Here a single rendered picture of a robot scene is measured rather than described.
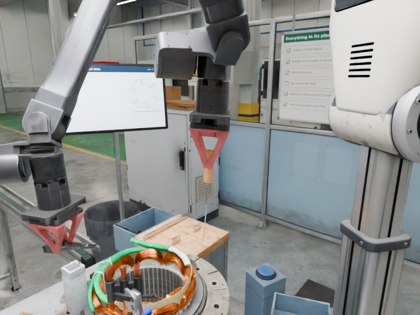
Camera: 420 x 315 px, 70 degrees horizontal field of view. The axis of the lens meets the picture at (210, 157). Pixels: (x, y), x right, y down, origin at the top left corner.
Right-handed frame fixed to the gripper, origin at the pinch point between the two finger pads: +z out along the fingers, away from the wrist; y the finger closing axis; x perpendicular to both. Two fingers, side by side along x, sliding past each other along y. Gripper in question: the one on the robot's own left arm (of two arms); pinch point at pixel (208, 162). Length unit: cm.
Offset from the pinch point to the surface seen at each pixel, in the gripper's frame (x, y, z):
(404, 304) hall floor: 131, -133, 126
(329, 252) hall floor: 99, -193, 127
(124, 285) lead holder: -9.6, 17.6, 13.9
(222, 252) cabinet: 4.1, -24.9, 33.6
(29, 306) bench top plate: -57, -25, 60
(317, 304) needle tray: 23.6, 0.2, 27.5
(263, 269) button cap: 14.2, -12.5, 29.5
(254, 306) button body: 12.8, -10.2, 38.4
